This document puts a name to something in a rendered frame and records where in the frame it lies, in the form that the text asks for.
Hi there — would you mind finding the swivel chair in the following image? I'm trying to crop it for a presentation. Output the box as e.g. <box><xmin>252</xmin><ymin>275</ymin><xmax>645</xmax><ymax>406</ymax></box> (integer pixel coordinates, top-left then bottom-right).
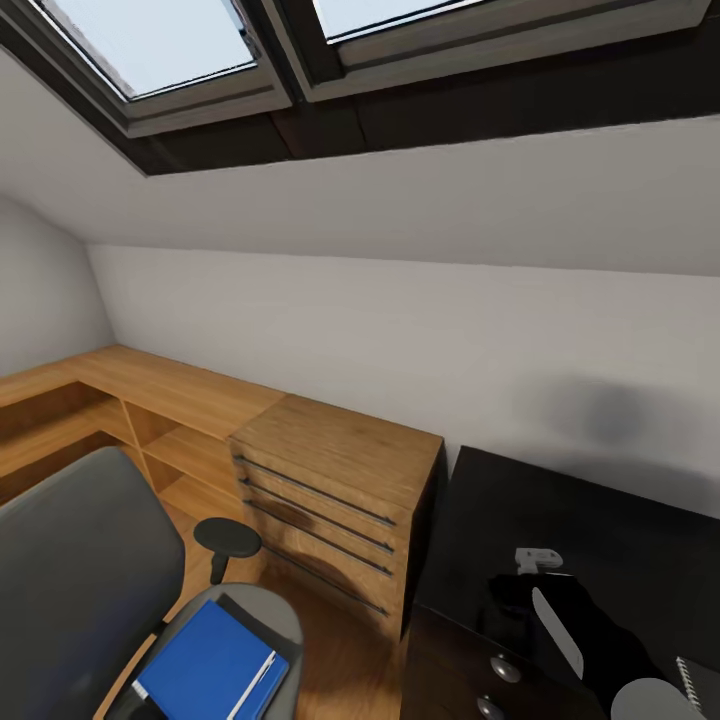
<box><xmin>0</xmin><ymin>447</ymin><xmax>305</xmax><ymax>720</ymax></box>

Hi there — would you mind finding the pen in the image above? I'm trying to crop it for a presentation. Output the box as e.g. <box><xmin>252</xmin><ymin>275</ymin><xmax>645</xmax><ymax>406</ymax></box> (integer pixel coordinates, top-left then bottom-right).
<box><xmin>228</xmin><ymin>650</ymin><xmax>279</xmax><ymax>720</ymax></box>

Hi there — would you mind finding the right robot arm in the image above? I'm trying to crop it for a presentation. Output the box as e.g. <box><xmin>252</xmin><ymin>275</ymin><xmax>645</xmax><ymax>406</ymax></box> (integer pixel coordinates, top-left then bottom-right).
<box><xmin>487</xmin><ymin>548</ymin><xmax>707</xmax><ymax>720</ymax></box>

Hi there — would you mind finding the folder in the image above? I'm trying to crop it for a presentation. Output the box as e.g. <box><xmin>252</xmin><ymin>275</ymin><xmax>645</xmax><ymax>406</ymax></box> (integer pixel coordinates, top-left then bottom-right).
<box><xmin>133</xmin><ymin>599</ymin><xmax>289</xmax><ymax>720</ymax></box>

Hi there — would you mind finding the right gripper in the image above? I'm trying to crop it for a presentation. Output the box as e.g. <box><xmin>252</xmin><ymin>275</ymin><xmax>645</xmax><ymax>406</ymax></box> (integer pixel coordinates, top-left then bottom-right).
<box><xmin>487</xmin><ymin>572</ymin><xmax>536</xmax><ymax>613</ymax></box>

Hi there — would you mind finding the notebook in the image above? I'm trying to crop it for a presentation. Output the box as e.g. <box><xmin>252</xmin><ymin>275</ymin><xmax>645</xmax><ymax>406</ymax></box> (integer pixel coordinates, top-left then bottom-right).
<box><xmin>677</xmin><ymin>657</ymin><xmax>720</xmax><ymax>720</ymax></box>

